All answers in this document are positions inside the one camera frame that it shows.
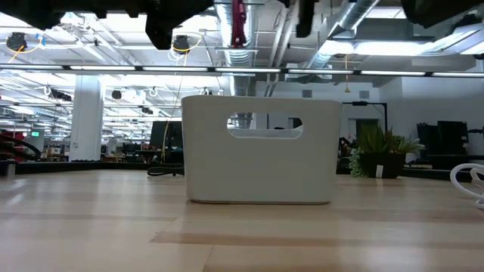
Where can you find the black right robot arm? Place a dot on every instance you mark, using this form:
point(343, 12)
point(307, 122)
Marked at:
point(442, 11)

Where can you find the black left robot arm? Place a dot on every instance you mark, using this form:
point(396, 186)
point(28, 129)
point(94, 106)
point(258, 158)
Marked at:
point(38, 11)

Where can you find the long linear ceiling light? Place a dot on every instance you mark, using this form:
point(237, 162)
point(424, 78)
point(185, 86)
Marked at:
point(242, 70)

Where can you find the black computer monitor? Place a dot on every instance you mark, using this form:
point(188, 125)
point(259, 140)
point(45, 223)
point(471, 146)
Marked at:
point(446, 138)
point(168, 134)

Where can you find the white square column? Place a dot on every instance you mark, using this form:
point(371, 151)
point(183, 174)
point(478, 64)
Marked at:
point(87, 121)

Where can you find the potted green succulent plant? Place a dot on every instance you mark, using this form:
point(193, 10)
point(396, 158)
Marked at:
point(380, 164)

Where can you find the silver smooth ventilation duct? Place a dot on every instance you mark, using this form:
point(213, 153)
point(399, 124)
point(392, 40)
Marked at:
point(351, 19)

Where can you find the silver corrugated ventilation duct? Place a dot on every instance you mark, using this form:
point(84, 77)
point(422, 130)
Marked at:
point(238, 56)

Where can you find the black metal stand frame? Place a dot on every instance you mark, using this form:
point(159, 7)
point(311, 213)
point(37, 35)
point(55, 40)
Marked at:
point(385, 113)

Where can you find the black aluminium table frame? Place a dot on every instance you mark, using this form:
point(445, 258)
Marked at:
point(75, 167)

